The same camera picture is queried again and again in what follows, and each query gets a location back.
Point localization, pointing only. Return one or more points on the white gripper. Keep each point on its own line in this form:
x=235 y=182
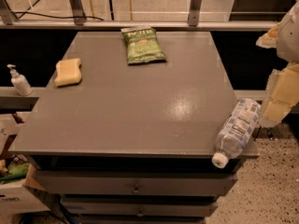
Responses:
x=290 y=37

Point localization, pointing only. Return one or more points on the blue label plastic water bottle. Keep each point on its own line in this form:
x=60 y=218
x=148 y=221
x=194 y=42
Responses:
x=236 y=132

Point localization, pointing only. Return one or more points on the green jalapeno chip bag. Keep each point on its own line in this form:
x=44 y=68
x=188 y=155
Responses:
x=142 y=45

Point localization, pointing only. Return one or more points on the white pump dispenser bottle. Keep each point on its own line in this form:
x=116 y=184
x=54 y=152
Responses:
x=19 y=81

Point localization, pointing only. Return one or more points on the grey drawer cabinet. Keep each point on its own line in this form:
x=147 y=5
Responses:
x=151 y=125

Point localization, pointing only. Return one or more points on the top drawer knob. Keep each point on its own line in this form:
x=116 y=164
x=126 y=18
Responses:
x=136 y=190

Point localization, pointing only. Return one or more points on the drawer knob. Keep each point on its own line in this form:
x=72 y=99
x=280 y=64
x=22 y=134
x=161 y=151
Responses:
x=136 y=190
x=140 y=213

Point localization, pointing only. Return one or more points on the yellow sponge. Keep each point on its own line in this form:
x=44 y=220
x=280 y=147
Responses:
x=68 y=72

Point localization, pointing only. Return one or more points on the white cardboard box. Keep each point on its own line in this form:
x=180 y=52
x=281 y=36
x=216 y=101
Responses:
x=19 y=191

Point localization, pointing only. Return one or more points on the metal railing frame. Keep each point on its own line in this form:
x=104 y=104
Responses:
x=194 y=15

